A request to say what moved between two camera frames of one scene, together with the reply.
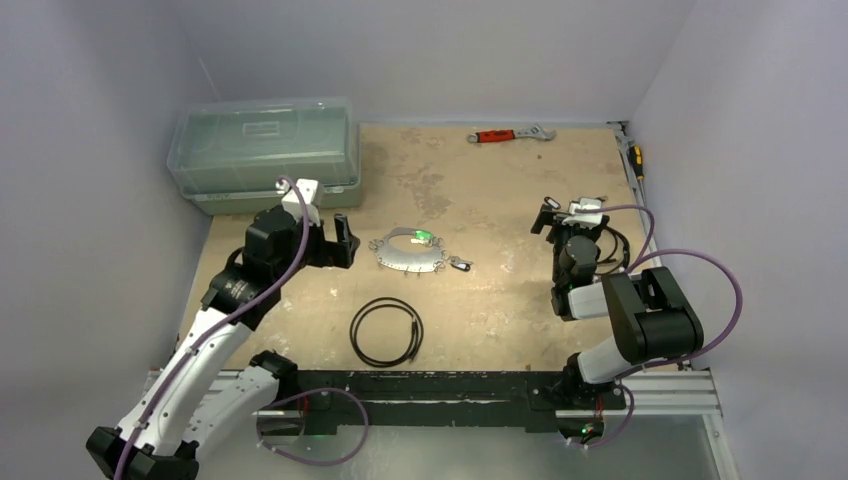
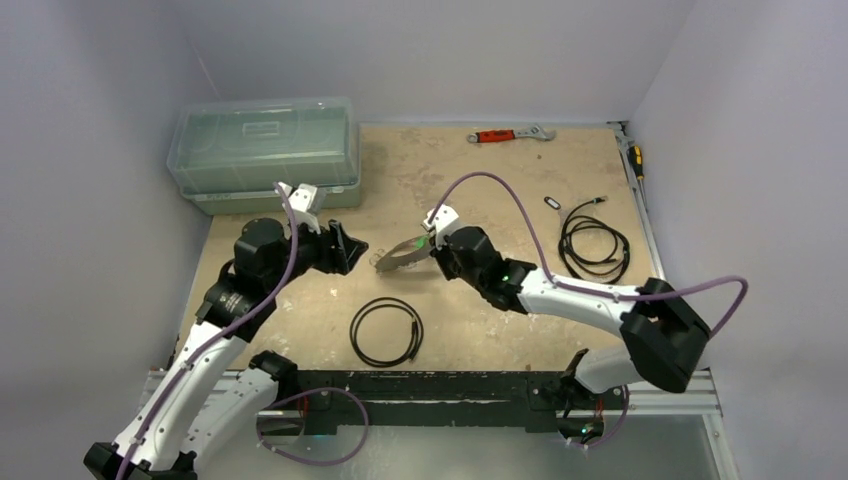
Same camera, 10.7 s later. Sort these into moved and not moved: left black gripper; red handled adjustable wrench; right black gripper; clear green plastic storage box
Moved: right black gripper
Not moved: red handled adjustable wrench; left black gripper; clear green plastic storage box
